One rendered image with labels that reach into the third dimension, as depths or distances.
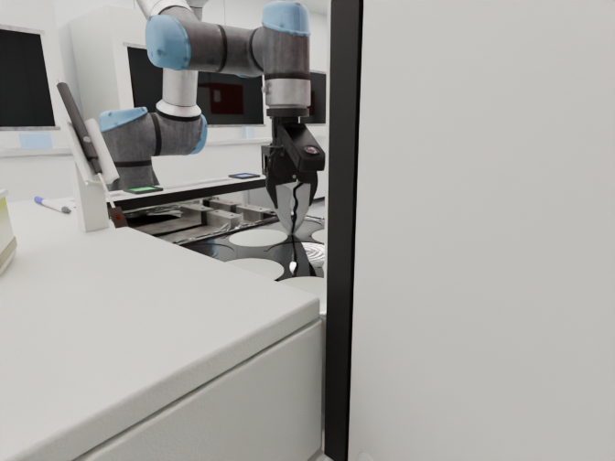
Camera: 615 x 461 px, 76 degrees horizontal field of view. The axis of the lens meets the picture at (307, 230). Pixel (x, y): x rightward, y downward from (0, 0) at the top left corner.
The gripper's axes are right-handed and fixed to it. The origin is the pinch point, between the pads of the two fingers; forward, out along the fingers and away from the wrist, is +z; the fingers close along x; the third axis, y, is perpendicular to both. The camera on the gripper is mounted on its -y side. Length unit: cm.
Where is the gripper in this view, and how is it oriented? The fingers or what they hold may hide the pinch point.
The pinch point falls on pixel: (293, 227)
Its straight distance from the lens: 69.0
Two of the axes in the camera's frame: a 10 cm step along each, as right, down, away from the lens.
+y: -3.6, -2.5, 9.0
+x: -9.3, 1.0, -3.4
